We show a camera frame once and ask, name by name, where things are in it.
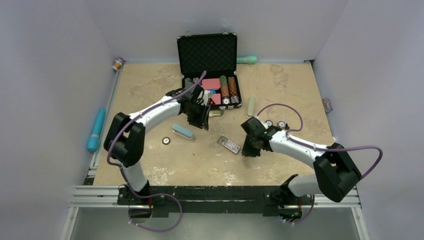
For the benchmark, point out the light blue stapler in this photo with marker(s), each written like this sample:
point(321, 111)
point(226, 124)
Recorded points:
point(182, 131)

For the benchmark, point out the blue white poker chip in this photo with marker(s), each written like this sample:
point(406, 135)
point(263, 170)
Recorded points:
point(269, 123)

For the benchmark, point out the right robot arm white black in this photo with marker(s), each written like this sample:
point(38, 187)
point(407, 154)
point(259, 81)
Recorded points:
point(335, 173)

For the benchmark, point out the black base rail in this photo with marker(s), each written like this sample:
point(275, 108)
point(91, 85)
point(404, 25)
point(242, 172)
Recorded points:
point(208, 200)

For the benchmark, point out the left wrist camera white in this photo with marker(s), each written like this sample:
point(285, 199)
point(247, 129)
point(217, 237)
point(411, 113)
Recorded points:
point(207, 95)

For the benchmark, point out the red white staple box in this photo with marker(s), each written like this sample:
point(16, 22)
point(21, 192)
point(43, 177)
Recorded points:
point(229, 145)

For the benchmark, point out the mint green flashlight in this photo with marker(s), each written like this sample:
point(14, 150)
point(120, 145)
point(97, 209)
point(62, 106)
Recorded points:
point(250, 60)

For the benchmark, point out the grey poker chip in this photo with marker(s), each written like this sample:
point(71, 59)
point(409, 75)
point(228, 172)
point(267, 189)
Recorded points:
point(283, 125)

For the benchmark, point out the small orange bottle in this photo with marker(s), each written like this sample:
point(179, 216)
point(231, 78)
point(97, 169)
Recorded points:
point(118, 63)

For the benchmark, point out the black poker chip case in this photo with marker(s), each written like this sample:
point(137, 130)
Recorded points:
point(214, 53)

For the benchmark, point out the poker chip near left gripper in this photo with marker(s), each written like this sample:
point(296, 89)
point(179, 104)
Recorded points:
point(166, 141)

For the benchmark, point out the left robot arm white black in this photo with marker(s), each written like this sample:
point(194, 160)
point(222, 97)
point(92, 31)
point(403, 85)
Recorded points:
point(125, 139)

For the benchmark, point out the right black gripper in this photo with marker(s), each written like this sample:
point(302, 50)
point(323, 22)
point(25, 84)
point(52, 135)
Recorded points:
point(247, 151)

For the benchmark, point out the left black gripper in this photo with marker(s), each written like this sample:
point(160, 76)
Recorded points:
point(202, 121)

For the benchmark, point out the blue cylinder tool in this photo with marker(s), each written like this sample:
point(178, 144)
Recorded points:
point(94, 139)

